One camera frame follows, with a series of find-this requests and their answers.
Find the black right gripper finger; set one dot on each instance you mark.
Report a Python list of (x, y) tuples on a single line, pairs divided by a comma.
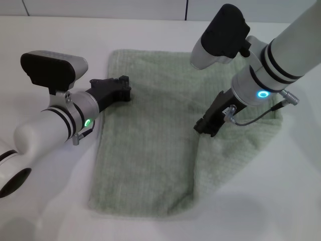
[(200, 126), (215, 130)]

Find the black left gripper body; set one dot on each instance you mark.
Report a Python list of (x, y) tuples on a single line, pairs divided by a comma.
[(106, 90)]

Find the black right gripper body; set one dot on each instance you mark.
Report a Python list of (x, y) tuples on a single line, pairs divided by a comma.
[(220, 110)]

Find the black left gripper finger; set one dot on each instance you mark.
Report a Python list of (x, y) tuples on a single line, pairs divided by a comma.
[(127, 94), (124, 80)]

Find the light green ribbed towel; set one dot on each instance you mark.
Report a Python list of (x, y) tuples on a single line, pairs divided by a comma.
[(150, 150)]

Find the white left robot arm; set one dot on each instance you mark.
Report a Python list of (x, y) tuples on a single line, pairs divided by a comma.
[(50, 128)]

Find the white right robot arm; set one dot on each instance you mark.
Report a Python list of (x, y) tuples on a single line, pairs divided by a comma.
[(288, 62)]

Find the black vertical background strip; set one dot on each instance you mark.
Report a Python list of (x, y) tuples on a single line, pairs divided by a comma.
[(186, 10)]

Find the left wrist camera housing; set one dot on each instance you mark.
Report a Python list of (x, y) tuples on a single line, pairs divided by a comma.
[(47, 70)]

